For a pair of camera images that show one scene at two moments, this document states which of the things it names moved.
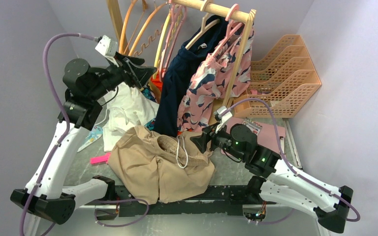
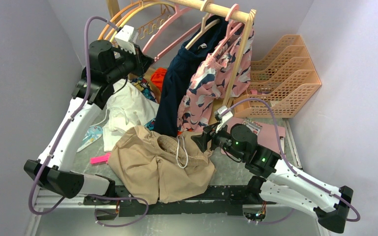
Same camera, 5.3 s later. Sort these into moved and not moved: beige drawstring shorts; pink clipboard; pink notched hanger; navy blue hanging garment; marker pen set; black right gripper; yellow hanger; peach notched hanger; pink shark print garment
Moved: pink notched hanger; peach notched hanger; yellow hanger
Not moved: pink shark print garment; marker pen set; beige drawstring shorts; black right gripper; navy blue hanging garment; pink clipboard
